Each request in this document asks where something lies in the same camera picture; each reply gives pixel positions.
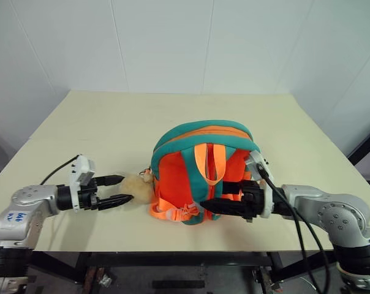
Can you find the orange and teal backpack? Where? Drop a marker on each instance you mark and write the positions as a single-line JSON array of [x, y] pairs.
[[179, 183]]

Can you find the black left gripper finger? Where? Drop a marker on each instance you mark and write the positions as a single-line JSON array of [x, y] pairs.
[[110, 180], [114, 202]]

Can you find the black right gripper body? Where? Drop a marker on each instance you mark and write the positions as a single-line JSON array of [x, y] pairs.
[[254, 199]]

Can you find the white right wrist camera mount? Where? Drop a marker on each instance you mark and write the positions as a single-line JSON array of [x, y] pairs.
[[257, 160]]

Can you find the black metal table frame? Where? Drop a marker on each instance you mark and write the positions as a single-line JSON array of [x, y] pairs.
[[172, 260]]

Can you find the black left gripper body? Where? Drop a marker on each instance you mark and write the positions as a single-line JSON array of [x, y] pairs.
[[90, 197]]

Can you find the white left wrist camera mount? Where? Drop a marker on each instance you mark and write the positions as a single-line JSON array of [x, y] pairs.
[[81, 170]]

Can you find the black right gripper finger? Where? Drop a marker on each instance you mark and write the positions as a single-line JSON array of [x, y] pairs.
[[232, 188], [225, 206]]

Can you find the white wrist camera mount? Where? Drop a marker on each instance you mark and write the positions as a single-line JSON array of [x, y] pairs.
[[257, 160], [81, 170]]

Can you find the beige fluffy plush pendant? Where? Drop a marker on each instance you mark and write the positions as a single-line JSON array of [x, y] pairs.
[[136, 191]]

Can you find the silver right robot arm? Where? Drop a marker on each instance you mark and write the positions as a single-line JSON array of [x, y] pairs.
[[332, 211]]

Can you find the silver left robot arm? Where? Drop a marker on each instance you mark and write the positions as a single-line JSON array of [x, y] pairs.
[[25, 202]]

